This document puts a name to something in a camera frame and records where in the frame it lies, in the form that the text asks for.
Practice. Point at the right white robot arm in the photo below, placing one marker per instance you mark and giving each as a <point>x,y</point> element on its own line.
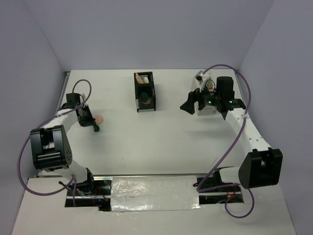
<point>261,166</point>

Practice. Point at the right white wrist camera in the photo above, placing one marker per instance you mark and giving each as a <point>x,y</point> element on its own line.
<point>201,79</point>

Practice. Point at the black slotted organizer box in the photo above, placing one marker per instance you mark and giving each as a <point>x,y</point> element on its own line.
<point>145,103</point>

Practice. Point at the beige gold cosmetic tube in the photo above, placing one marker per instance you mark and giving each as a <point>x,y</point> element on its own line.
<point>137,76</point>

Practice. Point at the pink palette case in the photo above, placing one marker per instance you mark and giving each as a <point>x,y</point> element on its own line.
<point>210,85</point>

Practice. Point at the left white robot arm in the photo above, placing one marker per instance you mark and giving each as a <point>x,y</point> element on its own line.
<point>50,146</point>

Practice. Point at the silver taped panel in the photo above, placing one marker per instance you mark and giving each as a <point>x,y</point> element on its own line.
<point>154,193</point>

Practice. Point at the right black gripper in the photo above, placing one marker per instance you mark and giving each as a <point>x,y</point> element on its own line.
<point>189,106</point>

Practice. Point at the peach sponge near left gripper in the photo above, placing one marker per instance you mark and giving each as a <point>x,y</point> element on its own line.
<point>98,119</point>

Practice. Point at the dark green strapped puff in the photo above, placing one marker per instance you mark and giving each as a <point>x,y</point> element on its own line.
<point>96,128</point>

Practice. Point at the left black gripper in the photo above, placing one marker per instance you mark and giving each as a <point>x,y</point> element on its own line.
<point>90,121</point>

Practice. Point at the white gold egg bottle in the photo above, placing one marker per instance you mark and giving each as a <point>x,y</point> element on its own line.
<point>144,80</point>

